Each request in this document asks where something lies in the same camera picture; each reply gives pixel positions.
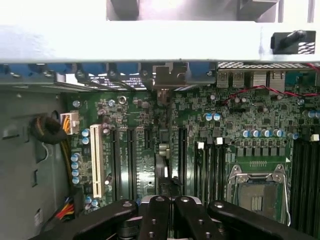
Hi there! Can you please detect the red black twisted wire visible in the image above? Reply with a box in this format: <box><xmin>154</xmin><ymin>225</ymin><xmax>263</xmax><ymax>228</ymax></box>
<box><xmin>221</xmin><ymin>63</ymin><xmax>320</xmax><ymax>106</ymax></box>

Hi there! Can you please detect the CPU socket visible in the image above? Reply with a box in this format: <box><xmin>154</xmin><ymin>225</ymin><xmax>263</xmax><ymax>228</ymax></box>
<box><xmin>226</xmin><ymin>164</ymin><xmax>293</xmax><ymax>224</ymax></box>

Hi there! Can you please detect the black sleeved cable bundle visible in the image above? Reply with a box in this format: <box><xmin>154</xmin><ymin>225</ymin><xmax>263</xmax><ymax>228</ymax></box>
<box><xmin>29</xmin><ymin>114</ymin><xmax>68</xmax><ymax>145</ymax></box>

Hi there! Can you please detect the open black PC case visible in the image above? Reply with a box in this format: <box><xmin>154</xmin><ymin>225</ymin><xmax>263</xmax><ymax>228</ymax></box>
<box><xmin>0</xmin><ymin>21</ymin><xmax>320</xmax><ymax>240</ymax></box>

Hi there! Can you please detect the green Dell motherboard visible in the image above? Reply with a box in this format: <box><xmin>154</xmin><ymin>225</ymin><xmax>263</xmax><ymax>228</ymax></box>
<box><xmin>58</xmin><ymin>89</ymin><xmax>320</xmax><ymax>226</ymax></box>

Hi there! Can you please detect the white expansion slot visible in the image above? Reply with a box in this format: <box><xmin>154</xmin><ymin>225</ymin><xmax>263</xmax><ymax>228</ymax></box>
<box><xmin>89</xmin><ymin>123</ymin><xmax>106</xmax><ymax>199</ymax></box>

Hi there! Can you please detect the grey power supply unit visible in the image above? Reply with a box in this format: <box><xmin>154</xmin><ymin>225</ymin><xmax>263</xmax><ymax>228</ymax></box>
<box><xmin>0</xmin><ymin>84</ymin><xmax>74</xmax><ymax>237</ymax></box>

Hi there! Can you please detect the white power connector plug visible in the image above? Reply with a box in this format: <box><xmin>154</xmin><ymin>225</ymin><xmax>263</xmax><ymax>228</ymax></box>
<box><xmin>59</xmin><ymin>110</ymin><xmax>81</xmax><ymax>135</ymax></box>

